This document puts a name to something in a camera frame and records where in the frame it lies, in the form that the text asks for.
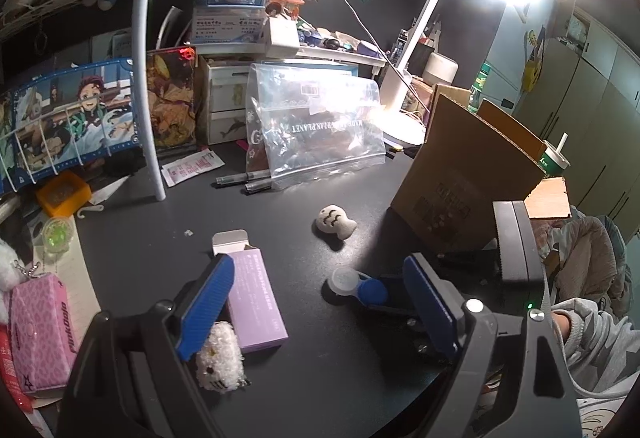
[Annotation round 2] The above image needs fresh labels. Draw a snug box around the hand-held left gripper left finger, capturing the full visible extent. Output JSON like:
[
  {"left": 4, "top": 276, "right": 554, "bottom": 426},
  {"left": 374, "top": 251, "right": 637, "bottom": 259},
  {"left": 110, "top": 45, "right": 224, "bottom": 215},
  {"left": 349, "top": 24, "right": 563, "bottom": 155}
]
[{"left": 57, "top": 254, "right": 236, "bottom": 438}]

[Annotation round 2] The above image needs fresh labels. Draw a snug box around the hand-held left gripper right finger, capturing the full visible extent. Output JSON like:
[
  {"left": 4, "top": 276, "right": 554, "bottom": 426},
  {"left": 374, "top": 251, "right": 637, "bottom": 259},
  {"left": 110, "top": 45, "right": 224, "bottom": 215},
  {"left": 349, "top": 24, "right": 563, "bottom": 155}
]
[{"left": 402, "top": 254, "right": 583, "bottom": 438}]

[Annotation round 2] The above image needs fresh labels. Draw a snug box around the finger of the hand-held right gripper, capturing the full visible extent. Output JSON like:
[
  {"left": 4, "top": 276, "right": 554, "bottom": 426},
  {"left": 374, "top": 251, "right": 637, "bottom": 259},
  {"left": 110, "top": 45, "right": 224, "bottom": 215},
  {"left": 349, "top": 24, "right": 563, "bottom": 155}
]
[
  {"left": 438, "top": 249, "right": 501, "bottom": 270},
  {"left": 366, "top": 274, "right": 434, "bottom": 355}
]

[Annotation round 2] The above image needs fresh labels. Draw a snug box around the blue and white contact lens case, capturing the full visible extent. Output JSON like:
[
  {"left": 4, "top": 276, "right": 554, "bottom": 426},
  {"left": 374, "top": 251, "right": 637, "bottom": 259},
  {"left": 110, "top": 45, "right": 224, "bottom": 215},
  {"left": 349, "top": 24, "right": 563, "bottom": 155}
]
[{"left": 327, "top": 267, "right": 387, "bottom": 308}]

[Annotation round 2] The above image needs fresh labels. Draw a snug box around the brown cardboard box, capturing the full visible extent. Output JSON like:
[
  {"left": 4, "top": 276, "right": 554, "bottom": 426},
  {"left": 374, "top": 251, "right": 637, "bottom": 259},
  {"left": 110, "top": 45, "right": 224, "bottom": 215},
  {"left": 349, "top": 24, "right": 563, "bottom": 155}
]
[{"left": 390, "top": 83, "right": 571, "bottom": 254}]

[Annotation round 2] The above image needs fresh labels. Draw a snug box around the person's right forearm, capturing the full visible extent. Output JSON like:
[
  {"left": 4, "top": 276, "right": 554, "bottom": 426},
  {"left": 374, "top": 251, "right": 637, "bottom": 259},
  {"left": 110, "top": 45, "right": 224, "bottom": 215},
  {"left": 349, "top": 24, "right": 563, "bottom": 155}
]
[{"left": 550, "top": 297, "right": 640, "bottom": 392}]

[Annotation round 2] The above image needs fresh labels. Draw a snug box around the purple paper box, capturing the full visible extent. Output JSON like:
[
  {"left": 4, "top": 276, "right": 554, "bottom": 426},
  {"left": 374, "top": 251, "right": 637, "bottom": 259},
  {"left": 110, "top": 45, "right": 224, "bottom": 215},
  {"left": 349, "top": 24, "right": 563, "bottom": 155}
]
[{"left": 212, "top": 229, "right": 289, "bottom": 353}]

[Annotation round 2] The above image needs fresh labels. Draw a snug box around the white crochet cat plush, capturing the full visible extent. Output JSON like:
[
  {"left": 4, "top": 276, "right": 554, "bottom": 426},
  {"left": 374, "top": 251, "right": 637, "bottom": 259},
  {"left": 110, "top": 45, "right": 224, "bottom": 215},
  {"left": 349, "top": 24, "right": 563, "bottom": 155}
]
[{"left": 195, "top": 322, "right": 247, "bottom": 394}]

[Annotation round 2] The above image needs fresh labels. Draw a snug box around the person's grey clothing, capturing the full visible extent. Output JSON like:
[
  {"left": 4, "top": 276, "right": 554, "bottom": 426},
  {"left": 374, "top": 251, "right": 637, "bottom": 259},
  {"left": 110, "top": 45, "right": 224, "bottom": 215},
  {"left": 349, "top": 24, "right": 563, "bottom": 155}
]
[{"left": 542, "top": 215, "right": 629, "bottom": 314}]

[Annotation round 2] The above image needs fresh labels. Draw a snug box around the green cup with straw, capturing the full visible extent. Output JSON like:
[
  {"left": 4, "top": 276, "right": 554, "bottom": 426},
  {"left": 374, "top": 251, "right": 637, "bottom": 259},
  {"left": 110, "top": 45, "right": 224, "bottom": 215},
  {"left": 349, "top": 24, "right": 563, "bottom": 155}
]
[{"left": 537, "top": 133, "right": 571, "bottom": 179}]

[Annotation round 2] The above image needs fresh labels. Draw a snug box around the white fish shaped toy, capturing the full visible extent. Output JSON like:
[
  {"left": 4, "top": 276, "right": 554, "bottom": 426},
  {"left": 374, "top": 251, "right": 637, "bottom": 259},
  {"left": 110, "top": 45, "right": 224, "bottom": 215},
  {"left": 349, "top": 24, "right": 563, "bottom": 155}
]
[{"left": 312, "top": 203, "right": 357, "bottom": 244}]

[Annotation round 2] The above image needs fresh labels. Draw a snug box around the white packet with pink print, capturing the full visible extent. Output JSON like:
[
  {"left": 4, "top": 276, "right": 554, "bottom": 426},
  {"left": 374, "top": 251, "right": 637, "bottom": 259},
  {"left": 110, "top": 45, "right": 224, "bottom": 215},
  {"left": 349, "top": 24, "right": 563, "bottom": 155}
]
[{"left": 161, "top": 149, "right": 225, "bottom": 188}]

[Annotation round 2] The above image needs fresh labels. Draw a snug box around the green bottle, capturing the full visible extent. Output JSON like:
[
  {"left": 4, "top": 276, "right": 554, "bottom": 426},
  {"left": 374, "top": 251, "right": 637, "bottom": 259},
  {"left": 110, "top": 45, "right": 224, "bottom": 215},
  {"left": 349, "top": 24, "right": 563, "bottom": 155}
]
[{"left": 467, "top": 63, "right": 494, "bottom": 115}]

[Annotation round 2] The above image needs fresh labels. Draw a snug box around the pink patterned box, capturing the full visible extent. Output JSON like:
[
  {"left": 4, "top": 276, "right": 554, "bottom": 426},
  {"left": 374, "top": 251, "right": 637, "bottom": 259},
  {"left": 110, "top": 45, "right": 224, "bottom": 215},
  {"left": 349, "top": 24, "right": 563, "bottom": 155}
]
[{"left": 7, "top": 275, "right": 81, "bottom": 399}]

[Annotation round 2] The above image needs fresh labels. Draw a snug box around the green clear round case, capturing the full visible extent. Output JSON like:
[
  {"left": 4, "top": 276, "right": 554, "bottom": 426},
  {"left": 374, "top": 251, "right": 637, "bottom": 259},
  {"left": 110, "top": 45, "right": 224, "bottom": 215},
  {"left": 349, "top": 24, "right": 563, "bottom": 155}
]
[{"left": 42, "top": 218, "right": 74, "bottom": 252}]

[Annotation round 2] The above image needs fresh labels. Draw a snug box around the clear zip bag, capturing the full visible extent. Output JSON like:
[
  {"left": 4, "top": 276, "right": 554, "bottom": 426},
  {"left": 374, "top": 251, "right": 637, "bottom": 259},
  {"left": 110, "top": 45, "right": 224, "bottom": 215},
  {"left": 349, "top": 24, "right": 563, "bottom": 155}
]
[{"left": 245, "top": 62, "right": 388, "bottom": 191}]

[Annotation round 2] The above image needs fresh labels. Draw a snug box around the white desk lamp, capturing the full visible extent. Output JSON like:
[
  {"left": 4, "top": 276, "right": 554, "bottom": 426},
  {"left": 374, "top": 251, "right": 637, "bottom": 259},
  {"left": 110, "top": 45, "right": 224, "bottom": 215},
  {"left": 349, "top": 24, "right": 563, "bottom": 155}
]
[{"left": 379, "top": 0, "right": 558, "bottom": 147}]

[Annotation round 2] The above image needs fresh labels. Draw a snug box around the small orange box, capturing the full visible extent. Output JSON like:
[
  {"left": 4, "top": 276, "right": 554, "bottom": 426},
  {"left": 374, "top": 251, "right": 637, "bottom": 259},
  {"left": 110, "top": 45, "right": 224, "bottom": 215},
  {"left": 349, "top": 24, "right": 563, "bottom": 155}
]
[{"left": 35, "top": 170, "right": 93, "bottom": 218}]

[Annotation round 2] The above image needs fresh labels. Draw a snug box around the white cylindrical humidifier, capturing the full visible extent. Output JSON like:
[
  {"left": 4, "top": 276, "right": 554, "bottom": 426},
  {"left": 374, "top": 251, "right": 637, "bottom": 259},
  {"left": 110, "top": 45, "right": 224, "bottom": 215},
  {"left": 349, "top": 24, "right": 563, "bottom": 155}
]
[{"left": 422, "top": 50, "right": 459, "bottom": 87}]

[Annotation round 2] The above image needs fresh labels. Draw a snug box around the red packet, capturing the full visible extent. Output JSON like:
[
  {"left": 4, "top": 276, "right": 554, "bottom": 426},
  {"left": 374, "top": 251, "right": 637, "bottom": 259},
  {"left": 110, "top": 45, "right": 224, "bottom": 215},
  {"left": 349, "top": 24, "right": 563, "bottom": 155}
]
[{"left": 0, "top": 323, "right": 37, "bottom": 415}]

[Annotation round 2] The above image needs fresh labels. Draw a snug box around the golden anime art card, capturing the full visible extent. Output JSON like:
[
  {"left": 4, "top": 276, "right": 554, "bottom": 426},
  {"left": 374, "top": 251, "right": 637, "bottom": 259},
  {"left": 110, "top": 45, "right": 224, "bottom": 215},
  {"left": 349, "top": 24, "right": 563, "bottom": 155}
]
[{"left": 145, "top": 45, "right": 199, "bottom": 155}]

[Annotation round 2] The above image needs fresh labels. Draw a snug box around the white desktop drawer unit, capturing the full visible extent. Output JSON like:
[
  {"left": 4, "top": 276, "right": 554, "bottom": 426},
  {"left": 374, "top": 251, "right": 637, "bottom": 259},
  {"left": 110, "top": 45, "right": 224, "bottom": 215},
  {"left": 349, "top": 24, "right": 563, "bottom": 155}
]
[{"left": 195, "top": 55, "right": 261, "bottom": 147}]

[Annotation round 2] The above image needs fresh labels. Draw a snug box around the blue anime printed box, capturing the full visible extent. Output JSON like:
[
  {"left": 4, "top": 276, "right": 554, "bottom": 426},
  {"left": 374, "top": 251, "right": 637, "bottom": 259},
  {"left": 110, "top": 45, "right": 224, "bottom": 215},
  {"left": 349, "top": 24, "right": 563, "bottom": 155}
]
[{"left": 0, "top": 58, "right": 139, "bottom": 195}]

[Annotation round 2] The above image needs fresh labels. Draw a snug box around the white desktop shelf riser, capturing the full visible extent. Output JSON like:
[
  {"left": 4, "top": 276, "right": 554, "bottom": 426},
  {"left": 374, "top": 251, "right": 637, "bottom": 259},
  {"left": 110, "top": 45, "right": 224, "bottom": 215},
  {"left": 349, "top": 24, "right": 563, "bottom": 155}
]
[{"left": 197, "top": 44, "right": 389, "bottom": 70}]

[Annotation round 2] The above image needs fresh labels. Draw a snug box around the white and blue medicine box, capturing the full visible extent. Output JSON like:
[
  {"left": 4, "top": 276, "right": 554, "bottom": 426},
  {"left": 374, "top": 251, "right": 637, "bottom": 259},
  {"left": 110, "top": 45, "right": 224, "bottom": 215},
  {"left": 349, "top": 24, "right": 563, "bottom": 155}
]
[{"left": 192, "top": 8, "right": 268, "bottom": 47}]

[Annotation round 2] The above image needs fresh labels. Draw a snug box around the small white box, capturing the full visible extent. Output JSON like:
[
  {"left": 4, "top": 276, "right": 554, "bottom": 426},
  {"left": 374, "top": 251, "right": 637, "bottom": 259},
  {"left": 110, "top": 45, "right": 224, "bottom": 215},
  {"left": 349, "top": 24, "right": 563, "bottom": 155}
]
[{"left": 264, "top": 17, "right": 301, "bottom": 52}]

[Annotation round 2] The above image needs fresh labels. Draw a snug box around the orange figurine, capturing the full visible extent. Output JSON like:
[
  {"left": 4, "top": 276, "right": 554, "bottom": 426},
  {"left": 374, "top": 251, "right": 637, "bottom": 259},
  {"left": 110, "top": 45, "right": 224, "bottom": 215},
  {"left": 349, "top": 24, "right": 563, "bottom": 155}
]
[{"left": 267, "top": 0, "right": 306, "bottom": 19}]

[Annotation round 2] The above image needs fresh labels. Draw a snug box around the yellow character wall sticker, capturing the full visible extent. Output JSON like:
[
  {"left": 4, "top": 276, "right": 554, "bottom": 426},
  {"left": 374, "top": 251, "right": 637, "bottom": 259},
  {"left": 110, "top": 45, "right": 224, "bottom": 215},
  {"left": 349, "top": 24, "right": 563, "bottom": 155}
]
[{"left": 520, "top": 25, "right": 549, "bottom": 90}]

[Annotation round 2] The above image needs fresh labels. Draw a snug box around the white plush keychain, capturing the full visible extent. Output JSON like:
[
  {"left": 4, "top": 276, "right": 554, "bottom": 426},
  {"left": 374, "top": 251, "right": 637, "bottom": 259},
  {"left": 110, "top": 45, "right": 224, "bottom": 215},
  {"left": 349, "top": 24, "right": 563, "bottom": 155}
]
[{"left": 0, "top": 238, "right": 25, "bottom": 293}]

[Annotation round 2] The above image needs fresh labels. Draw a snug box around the white cable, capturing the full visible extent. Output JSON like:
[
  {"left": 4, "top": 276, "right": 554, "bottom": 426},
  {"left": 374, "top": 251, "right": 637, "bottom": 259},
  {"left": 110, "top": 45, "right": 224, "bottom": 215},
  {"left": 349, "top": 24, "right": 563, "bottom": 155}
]
[{"left": 319, "top": 0, "right": 432, "bottom": 115}]

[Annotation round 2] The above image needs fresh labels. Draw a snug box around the white wire rack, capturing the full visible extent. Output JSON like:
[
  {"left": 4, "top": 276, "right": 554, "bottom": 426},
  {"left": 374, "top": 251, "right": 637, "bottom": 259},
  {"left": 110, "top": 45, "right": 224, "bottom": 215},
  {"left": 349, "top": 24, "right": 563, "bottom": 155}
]
[{"left": 0, "top": 0, "right": 168, "bottom": 202}]

